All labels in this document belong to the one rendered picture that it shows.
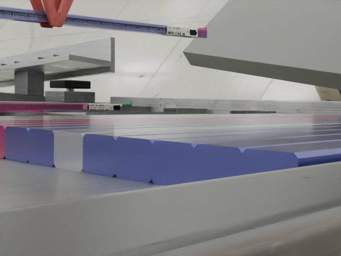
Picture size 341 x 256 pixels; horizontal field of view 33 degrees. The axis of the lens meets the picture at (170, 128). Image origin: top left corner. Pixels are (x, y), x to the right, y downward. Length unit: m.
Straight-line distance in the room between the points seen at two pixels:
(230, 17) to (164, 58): 1.30
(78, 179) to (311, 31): 0.93
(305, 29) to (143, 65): 1.54
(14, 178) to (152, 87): 2.21
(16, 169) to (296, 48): 0.89
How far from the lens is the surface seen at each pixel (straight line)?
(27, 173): 0.17
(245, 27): 1.16
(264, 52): 1.07
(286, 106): 0.72
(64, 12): 0.64
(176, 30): 0.76
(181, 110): 0.75
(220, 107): 0.78
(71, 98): 0.88
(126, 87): 2.48
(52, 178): 0.16
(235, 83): 2.11
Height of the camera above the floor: 1.17
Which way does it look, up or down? 34 degrees down
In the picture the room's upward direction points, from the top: 35 degrees counter-clockwise
